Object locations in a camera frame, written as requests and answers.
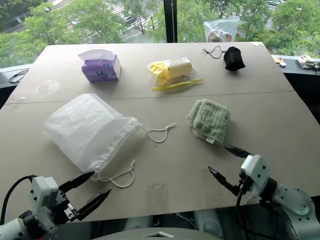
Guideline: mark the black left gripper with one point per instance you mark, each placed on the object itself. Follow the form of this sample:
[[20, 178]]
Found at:
[[60, 207]]

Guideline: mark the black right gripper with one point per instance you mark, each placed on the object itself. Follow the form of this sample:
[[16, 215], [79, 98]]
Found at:
[[243, 186]]

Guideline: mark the green towel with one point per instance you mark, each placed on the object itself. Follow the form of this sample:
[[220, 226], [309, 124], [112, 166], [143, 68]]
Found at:
[[210, 120]]

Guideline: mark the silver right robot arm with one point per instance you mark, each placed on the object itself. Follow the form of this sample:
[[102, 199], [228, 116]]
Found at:
[[292, 200]]

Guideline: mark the clear plastic bag at window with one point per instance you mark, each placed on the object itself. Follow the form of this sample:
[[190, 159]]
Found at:
[[221, 30]]

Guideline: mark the grey rounded shape under table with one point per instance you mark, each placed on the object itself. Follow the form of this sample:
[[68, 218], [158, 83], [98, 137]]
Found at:
[[138, 223], [208, 225]]

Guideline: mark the grey robot torso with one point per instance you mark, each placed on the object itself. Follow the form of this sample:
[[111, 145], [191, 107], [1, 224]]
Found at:
[[140, 235]]

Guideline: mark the small white orange object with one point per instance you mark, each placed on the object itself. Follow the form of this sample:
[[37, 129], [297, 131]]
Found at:
[[282, 63]]

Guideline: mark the purple tissue box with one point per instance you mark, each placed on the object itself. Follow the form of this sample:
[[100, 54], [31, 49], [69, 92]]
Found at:
[[100, 70]]

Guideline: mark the white crumpled item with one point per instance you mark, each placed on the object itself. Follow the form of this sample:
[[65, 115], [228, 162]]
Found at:
[[307, 61]]

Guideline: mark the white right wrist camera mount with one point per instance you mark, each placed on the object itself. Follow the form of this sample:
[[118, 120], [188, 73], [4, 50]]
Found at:
[[258, 172]]

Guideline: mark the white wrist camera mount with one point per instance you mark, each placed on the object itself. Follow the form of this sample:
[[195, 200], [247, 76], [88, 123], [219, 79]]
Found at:
[[258, 172], [40, 191]]

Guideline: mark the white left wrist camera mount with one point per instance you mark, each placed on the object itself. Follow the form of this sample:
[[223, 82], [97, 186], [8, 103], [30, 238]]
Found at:
[[40, 191]]

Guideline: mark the black window frame post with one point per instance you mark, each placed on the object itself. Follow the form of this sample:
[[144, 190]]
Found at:
[[171, 20]]

